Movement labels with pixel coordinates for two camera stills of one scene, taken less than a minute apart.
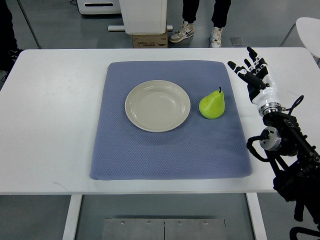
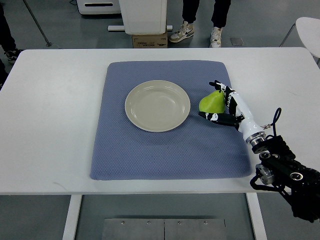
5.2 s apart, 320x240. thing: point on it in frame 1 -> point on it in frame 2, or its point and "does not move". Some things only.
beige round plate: (157, 106) does not move
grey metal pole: (29, 25) -> (48, 43)
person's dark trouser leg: (190, 8) does not move
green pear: (212, 106) does not move
